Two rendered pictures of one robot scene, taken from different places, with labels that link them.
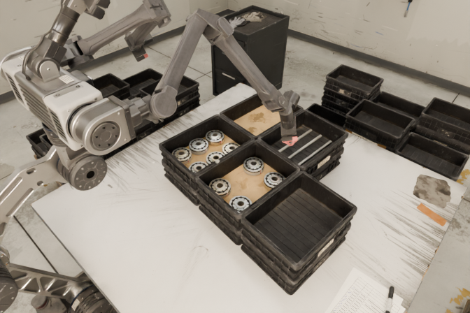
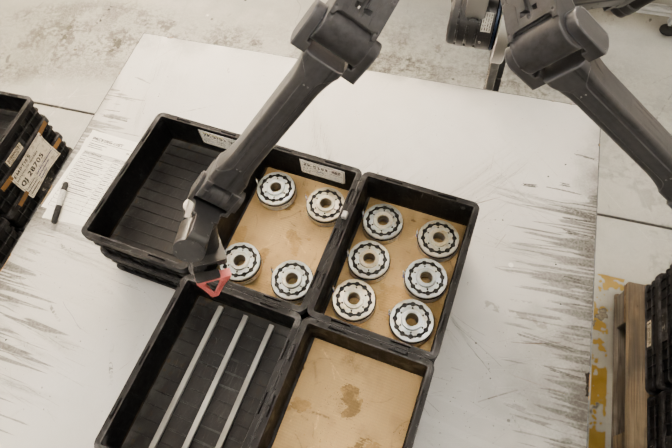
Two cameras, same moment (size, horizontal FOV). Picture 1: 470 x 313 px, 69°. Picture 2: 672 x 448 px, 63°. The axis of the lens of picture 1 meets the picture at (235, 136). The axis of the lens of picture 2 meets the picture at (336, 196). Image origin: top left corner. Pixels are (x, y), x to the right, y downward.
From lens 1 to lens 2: 174 cm
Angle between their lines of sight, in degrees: 79
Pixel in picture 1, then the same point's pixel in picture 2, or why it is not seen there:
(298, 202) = not seen: hidden behind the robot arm
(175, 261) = (340, 134)
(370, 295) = (84, 203)
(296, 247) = (176, 174)
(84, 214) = (511, 131)
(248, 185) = (284, 241)
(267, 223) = not seen: hidden behind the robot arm
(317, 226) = (151, 219)
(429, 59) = not seen: outside the picture
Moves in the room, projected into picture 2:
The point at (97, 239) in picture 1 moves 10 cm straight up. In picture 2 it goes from (458, 112) to (463, 92)
